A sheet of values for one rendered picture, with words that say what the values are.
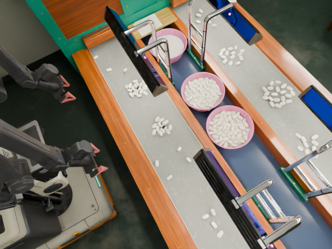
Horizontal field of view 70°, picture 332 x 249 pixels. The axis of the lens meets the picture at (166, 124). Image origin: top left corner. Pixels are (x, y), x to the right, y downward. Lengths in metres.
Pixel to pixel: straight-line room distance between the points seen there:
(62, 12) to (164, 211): 1.28
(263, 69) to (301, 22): 1.52
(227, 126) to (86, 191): 1.13
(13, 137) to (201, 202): 0.92
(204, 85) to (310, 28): 1.80
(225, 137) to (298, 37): 1.82
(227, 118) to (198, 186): 0.43
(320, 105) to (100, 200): 1.49
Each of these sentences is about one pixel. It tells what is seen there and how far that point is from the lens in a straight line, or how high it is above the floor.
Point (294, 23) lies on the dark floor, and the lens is 3.09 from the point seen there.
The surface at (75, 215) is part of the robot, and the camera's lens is 1.94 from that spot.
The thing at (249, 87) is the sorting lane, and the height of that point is 0.74.
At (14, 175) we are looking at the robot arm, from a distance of 0.94.
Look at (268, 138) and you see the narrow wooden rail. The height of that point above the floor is 0.76.
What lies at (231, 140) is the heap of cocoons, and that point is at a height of 0.72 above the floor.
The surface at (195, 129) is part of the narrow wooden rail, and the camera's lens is 1.38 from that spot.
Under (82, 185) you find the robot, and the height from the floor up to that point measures 0.28.
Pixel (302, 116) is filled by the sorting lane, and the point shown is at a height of 0.74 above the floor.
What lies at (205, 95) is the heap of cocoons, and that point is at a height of 0.73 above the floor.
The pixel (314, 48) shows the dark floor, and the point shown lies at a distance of 2.94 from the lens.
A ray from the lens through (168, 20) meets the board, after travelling 1.85.
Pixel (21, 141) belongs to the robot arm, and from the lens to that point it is 0.78.
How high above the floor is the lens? 2.04
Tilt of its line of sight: 66 degrees down
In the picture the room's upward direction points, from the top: 13 degrees counter-clockwise
